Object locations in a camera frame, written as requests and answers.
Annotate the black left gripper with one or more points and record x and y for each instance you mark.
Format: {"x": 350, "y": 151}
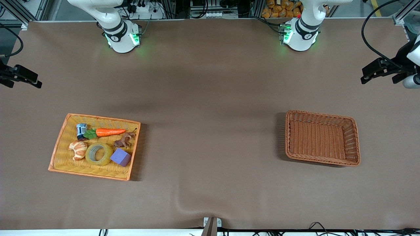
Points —
{"x": 400, "y": 64}

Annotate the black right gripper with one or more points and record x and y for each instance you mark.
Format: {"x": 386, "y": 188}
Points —
{"x": 4, "y": 72}

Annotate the yellow packing tape roll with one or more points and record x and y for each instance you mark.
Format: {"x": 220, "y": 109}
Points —
{"x": 90, "y": 158}

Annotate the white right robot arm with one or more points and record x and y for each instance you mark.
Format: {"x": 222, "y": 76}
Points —
{"x": 119, "y": 37}

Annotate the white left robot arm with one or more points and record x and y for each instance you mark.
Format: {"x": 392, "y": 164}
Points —
{"x": 303, "y": 36}

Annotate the small blue printed can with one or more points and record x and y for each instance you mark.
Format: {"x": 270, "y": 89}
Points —
{"x": 81, "y": 130}

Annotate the brown wicker basket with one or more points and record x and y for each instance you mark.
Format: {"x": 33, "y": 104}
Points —
{"x": 320, "y": 139}

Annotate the toy croissant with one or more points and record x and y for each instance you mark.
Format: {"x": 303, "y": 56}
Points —
{"x": 78, "y": 150}

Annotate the yellow wicker tray orange rim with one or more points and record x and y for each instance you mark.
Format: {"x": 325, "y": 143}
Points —
{"x": 67, "y": 160}

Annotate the orange toy carrot green leaves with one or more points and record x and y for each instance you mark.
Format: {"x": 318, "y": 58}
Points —
{"x": 110, "y": 132}

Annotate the brown toy lion figure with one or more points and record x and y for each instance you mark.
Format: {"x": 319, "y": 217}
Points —
{"x": 123, "y": 141}

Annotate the bag of orange snacks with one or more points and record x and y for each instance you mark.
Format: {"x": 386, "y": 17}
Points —
{"x": 279, "y": 9}

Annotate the purple foam cube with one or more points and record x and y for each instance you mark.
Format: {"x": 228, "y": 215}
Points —
{"x": 120, "y": 157}

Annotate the white power strip with plugs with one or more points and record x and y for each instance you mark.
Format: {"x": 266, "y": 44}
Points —
{"x": 146, "y": 9}

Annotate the aluminium frame profile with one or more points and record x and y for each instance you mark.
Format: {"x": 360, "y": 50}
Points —
{"x": 23, "y": 11}
{"x": 405, "y": 14}

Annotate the metal table edge bracket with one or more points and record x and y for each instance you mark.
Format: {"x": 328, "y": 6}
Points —
{"x": 211, "y": 226}

